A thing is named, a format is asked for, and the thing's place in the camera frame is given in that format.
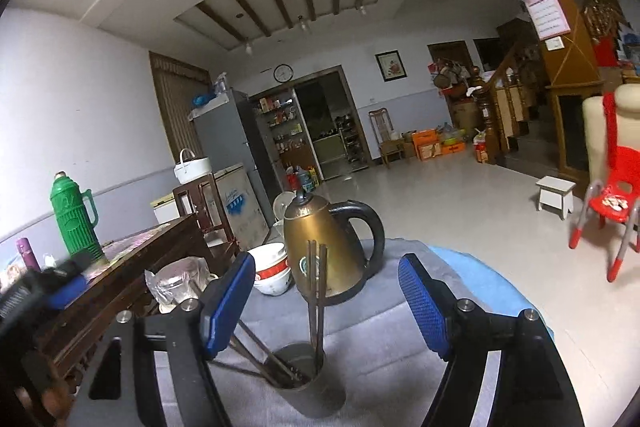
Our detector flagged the grey metal utensil cup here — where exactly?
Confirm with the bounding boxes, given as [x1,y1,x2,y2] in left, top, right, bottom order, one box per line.
[274,343,346,419]

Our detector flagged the orange boxes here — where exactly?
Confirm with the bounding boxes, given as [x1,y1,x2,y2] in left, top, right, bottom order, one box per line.
[411,129,466,161]

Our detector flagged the white bowl with plastic bag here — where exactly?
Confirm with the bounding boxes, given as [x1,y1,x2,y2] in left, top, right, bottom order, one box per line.
[144,257,218,314]

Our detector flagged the blue round table cover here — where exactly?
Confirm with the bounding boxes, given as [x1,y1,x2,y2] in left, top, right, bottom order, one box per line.
[428,245,541,317]

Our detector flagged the dark chopstick separate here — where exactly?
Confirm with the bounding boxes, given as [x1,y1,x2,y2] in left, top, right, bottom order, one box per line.
[226,345,289,390]

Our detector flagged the framed wall picture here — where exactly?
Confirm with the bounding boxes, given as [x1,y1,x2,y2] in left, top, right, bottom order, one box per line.
[375,51,407,82]

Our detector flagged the person's left hand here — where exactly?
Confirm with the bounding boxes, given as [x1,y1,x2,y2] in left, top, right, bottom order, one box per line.
[10,349,74,426]

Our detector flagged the wooden chair near table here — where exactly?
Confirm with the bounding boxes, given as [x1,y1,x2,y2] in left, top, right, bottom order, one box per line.
[172,173,239,275]

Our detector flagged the grey table cloth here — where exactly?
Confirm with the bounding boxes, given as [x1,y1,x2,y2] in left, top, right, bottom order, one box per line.
[150,236,507,427]

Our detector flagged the white small stool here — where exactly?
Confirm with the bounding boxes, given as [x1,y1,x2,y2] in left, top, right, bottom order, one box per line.
[536,176,575,220]

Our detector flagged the dark wooden chopstick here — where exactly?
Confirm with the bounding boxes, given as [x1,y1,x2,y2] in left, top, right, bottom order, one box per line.
[314,244,328,373]

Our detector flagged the purple bottle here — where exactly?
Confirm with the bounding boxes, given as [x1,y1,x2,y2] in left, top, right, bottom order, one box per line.
[16,237,41,272]

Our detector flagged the round wall clock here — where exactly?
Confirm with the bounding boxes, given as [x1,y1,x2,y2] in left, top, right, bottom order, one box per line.
[273,64,294,83]

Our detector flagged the red white stacked bowls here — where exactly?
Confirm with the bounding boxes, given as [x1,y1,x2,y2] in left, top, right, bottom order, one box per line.
[248,242,292,297]

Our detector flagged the grey refrigerator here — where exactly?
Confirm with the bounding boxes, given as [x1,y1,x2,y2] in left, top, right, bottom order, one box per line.
[190,89,286,225]

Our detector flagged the gold electric kettle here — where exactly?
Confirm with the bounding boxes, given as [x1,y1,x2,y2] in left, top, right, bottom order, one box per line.
[283,188,385,306]

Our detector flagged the white chest freezer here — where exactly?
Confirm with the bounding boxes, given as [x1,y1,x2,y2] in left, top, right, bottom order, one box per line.
[150,162,271,252]

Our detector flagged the white pot with handle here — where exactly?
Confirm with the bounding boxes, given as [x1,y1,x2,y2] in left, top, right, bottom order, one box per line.
[174,148,213,184]

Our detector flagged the red child chair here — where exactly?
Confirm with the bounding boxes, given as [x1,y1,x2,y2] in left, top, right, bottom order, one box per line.
[568,92,639,283]

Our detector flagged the green thermos flask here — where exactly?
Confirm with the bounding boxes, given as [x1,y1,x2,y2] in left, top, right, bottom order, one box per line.
[50,171,106,263]

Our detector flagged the wooden chair far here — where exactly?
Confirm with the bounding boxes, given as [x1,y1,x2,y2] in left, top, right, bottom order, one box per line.
[368,107,405,168]

